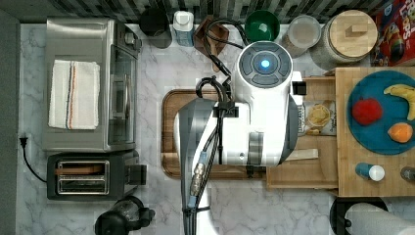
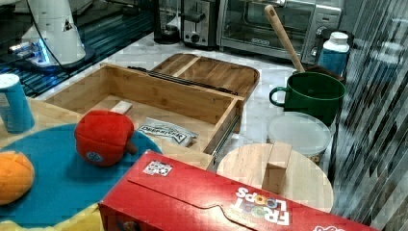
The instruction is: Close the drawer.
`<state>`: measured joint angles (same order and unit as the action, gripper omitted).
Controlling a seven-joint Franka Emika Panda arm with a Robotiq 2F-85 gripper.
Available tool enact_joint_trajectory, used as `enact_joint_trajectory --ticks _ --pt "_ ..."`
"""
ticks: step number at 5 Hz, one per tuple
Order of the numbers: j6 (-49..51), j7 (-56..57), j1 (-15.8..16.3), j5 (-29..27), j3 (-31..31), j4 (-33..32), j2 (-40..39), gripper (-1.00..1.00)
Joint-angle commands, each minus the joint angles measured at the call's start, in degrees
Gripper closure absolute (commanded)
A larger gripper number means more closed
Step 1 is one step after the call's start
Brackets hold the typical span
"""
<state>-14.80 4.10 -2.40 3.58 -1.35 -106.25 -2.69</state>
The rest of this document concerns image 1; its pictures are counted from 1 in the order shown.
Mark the blue bottle white cap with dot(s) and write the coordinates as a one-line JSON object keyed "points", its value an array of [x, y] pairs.
{"points": [[183, 24]]}

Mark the white striped dish towel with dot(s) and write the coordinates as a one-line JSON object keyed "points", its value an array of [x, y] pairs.
{"points": [[74, 95]]}

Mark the blue white-capped bottle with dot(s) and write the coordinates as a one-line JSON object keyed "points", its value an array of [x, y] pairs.
{"points": [[370, 171]]}

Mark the light wooden drawer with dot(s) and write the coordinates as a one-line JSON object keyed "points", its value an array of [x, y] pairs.
{"points": [[320, 173]]}

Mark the dark glass shaker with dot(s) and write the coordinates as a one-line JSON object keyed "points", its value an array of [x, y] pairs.
{"points": [[408, 173]]}

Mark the green mug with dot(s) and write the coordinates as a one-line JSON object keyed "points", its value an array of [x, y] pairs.
{"points": [[262, 25]]}

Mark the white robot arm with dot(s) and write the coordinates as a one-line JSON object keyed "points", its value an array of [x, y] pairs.
{"points": [[250, 119]]}

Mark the brown wooden cutting board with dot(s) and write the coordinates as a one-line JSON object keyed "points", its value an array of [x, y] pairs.
{"points": [[172, 102]]}

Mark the red Froot Loops cereal box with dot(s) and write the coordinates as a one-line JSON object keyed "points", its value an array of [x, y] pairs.
{"points": [[396, 35]]}

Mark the blue round plate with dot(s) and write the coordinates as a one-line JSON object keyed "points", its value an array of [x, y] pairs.
{"points": [[370, 91]]}

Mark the black cylindrical canister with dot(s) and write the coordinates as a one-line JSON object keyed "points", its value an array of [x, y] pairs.
{"points": [[155, 25]]}

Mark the jar with wooden lid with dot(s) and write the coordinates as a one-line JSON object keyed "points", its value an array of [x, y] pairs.
{"points": [[346, 38]]}

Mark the orange plush fruit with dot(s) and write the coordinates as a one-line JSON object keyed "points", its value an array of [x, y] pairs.
{"points": [[401, 132]]}

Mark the light wooden cabinet box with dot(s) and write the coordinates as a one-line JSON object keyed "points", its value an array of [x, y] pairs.
{"points": [[351, 153]]}

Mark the brown wooden utensil holder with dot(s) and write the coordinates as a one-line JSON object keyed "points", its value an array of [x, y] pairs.
{"points": [[217, 30]]}

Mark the stainless toaster oven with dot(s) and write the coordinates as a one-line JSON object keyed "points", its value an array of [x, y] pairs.
{"points": [[115, 48]]}

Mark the black two-slot toaster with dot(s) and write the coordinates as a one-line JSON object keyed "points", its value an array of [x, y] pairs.
{"points": [[94, 176]]}

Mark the wooden spoon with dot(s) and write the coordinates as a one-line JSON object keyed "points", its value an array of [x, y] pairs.
{"points": [[212, 46]]}

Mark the black coffee grinder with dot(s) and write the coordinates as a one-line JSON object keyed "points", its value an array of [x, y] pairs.
{"points": [[127, 214]]}

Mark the paper towel roll holder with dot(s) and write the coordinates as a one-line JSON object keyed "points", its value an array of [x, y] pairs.
{"points": [[366, 216]]}

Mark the red plush apple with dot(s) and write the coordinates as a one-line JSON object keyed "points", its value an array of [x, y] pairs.
{"points": [[367, 111]]}

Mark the yellow plush banana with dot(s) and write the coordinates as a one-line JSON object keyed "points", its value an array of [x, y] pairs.
{"points": [[405, 92]]}

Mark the chips snack bag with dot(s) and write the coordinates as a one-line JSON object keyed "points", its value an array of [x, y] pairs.
{"points": [[318, 118]]}

